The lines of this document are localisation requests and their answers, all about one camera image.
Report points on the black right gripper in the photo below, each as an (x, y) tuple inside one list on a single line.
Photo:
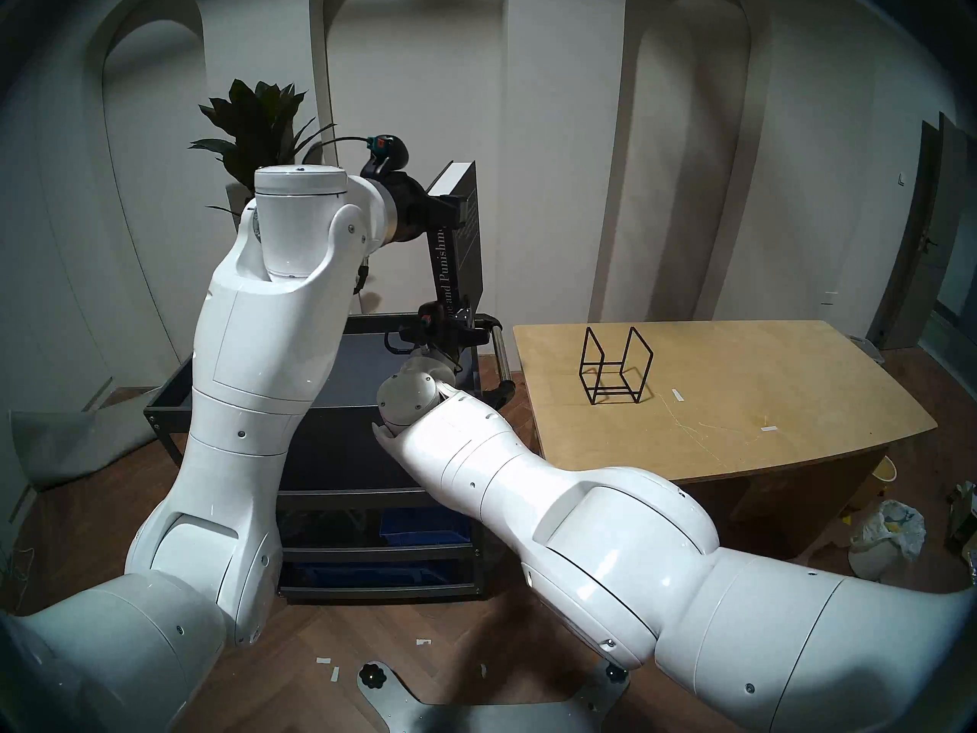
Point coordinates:
[(458, 334)]

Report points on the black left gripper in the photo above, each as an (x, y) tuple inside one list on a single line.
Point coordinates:
[(416, 212)]

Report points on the black and red thick book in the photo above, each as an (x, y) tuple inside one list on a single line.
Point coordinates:
[(469, 258)]

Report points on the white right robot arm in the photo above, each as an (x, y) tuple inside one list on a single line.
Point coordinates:
[(611, 525)]

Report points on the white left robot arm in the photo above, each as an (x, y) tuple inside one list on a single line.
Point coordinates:
[(252, 357)]

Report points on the black three-shelf utility cart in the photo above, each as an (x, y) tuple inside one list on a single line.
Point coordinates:
[(359, 372)]

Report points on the blue plastic bin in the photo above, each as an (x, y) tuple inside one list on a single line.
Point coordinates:
[(427, 527)]

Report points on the dark green leafy plant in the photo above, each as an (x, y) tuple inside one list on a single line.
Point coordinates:
[(252, 121)]

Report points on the long blue plastic tray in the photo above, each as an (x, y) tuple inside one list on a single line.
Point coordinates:
[(382, 575)]

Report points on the light wooden table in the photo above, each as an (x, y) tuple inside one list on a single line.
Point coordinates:
[(725, 403)]

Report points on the black star knob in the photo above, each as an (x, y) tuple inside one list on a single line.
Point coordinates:
[(615, 673), (372, 674)]

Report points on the grey floor mat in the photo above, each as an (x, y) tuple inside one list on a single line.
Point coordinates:
[(69, 441)]

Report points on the grey flat box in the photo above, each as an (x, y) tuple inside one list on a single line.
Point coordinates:
[(866, 346)]

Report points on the pale yellow bucket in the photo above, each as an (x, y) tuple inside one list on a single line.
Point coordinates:
[(884, 468)]

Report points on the dark grey door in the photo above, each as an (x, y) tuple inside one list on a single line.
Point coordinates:
[(931, 227)]

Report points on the white bin with bag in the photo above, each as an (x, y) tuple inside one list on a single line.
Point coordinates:
[(885, 540)]

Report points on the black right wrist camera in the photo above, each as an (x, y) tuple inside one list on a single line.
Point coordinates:
[(404, 338)]

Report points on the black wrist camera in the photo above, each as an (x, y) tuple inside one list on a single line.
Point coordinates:
[(404, 338), (389, 153)]

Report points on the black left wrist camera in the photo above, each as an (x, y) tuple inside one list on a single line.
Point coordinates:
[(389, 153)]

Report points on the grey metal base plate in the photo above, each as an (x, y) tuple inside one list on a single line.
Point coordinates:
[(488, 716)]

